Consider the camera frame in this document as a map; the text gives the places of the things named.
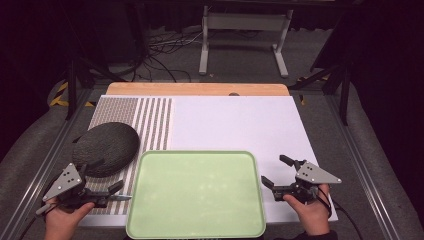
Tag dark grey round cloth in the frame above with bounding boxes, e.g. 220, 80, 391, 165
71, 121, 141, 179

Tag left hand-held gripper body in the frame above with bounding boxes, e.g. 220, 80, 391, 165
35, 162, 110, 217

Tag light green tray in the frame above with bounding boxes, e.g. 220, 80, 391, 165
125, 150, 267, 240

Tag person's right hand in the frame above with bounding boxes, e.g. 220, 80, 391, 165
282, 184, 332, 237

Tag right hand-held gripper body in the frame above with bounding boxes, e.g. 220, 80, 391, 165
272, 160, 343, 205

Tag striped placemat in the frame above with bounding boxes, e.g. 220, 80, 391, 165
87, 96, 175, 216

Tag yellow black floor tape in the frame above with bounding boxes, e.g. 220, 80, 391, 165
48, 81, 96, 109

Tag white board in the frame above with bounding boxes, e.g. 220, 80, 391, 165
79, 94, 340, 228

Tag black stand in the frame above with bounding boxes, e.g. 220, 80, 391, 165
287, 62, 355, 127
64, 55, 128, 122

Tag person's left hand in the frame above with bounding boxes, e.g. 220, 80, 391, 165
44, 196, 96, 240

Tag aluminium rail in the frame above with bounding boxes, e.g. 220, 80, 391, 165
0, 87, 98, 240
324, 94, 403, 240

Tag bundle of floor cables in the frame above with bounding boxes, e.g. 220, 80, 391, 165
108, 27, 205, 84

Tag small knife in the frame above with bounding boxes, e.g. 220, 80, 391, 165
107, 194, 133, 202

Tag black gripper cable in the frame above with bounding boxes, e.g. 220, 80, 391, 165
18, 213, 46, 240
315, 185, 365, 240

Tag wooden table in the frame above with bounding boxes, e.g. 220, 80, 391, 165
105, 81, 291, 98

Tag white metal stand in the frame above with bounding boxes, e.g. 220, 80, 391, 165
198, 4, 295, 79

